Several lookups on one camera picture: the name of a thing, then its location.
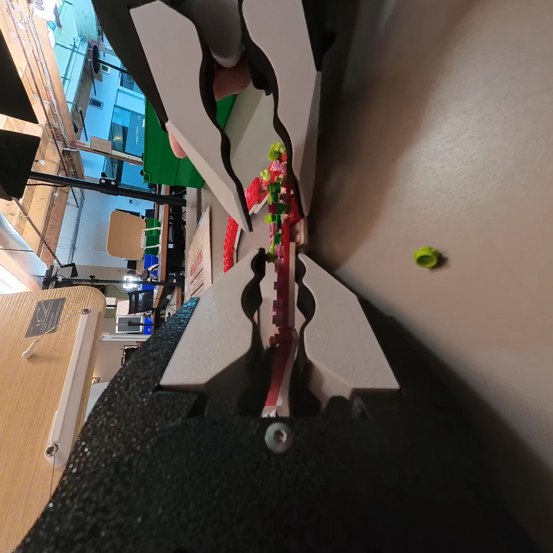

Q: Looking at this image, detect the red lego plate with flowers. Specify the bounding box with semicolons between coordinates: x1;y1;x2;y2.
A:
259;142;308;253

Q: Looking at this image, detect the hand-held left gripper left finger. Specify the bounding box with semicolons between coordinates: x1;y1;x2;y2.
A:
159;247;266;404

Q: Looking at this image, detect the red lego strip with flowers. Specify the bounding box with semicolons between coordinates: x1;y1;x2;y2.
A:
261;242;301;417

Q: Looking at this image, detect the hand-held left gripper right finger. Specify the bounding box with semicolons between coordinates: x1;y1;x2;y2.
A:
294;252;400;408

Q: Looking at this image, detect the cardboard sheet with label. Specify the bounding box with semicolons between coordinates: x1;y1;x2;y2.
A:
186;205;213;299

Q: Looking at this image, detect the black metal bar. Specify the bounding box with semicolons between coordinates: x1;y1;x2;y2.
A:
28;172;187;206

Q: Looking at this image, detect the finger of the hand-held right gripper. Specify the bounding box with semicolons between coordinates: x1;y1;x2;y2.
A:
130;0;254;233
241;0;323;218

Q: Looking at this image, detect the silver ventilation duct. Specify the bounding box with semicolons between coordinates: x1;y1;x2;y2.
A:
0;212;48;294

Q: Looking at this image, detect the green plastic bin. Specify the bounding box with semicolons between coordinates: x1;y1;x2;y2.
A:
144;93;237;189

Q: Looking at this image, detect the small green storage bin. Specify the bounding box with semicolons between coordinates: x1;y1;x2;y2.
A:
145;218;162;255

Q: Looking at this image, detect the small black panel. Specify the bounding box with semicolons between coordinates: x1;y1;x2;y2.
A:
0;130;41;200

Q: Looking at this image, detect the person's right hand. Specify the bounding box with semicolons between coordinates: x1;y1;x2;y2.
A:
213;60;253;101

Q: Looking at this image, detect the large black panel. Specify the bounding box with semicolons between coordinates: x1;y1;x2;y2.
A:
0;30;39;124

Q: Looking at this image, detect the wooden panel with white handle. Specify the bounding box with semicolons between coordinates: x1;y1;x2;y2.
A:
0;289;107;553

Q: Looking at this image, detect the lime round lego piece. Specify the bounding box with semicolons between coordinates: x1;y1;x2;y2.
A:
412;245;441;269

